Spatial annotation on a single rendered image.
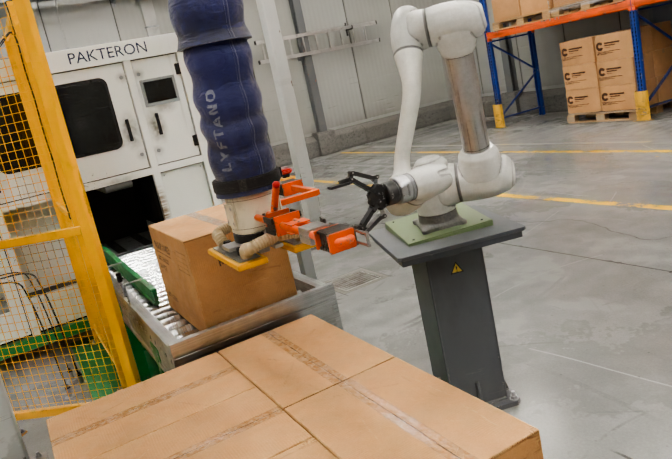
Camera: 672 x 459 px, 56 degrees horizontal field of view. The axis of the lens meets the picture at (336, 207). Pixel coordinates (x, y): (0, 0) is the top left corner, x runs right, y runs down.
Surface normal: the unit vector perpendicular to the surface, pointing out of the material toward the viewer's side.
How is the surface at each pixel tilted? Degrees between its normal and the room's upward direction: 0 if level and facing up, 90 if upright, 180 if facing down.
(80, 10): 90
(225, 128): 71
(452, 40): 113
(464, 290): 90
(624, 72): 89
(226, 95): 77
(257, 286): 90
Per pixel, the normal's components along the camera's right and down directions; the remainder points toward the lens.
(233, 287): 0.48, 0.07
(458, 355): 0.18, 0.16
